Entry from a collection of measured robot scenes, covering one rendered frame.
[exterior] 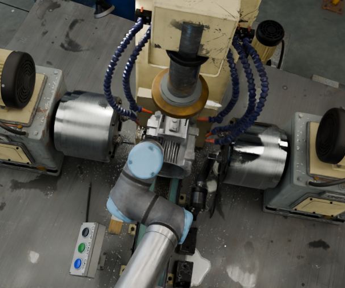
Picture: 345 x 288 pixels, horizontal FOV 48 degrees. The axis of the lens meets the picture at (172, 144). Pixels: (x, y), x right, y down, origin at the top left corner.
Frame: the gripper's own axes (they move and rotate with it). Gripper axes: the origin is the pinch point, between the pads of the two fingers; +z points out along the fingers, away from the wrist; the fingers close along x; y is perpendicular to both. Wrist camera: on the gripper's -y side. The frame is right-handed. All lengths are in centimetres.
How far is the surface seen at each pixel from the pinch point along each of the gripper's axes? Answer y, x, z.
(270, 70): 43, -50, 59
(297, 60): 68, -94, 165
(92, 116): 9.3, 21.9, -3.1
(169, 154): 0.3, -6.4, -0.3
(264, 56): 55, -53, 92
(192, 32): 35, -6, -45
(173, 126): 10.5, -6.3, 1.0
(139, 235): -31.5, -0.6, 1.7
